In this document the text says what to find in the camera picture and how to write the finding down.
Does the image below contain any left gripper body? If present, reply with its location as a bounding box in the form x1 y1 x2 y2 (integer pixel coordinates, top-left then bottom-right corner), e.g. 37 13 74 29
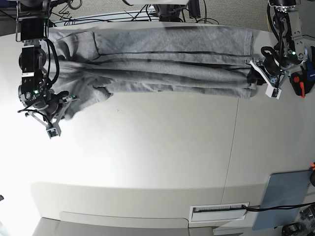
261 46 308 76

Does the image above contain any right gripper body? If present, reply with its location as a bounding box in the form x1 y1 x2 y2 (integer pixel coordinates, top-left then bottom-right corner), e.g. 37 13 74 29
18 85 70 118

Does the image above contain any grey T-shirt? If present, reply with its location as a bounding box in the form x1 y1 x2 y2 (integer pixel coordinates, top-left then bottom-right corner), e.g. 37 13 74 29
49 26 257 119

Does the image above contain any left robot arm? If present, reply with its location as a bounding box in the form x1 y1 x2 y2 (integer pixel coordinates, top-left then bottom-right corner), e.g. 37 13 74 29
250 0 308 92

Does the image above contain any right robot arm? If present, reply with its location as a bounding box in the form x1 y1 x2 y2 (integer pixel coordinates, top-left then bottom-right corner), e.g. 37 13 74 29
16 0 77 137

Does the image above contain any blue clamp with orange trigger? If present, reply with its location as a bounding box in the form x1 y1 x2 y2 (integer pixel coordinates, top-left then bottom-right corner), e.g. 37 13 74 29
289 58 315 98

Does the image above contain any orange black tool right edge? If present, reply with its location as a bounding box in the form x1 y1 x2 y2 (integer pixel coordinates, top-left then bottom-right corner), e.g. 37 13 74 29
309 162 315 186

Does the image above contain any blue-grey tablet board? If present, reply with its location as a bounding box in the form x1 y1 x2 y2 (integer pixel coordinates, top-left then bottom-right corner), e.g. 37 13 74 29
252 170 311 231

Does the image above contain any black device at bottom right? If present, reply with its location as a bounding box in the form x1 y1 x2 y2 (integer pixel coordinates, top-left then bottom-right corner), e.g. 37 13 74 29
282 222 305 236

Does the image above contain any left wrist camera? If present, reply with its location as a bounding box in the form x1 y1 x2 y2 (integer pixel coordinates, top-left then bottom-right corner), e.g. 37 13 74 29
265 86 282 99

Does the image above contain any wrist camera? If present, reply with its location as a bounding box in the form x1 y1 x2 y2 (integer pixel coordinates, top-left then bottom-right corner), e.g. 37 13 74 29
46 126 61 139
265 86 282 99

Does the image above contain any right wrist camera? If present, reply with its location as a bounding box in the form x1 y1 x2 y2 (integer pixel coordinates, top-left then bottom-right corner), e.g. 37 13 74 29
46 126 61 139

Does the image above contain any central robot base mount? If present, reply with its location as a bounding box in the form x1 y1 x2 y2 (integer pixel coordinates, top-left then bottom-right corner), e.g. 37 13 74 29
147 0 190 22

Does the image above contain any black cable on table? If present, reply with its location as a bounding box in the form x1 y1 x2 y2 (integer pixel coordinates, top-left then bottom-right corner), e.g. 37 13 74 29
241 203 315 212

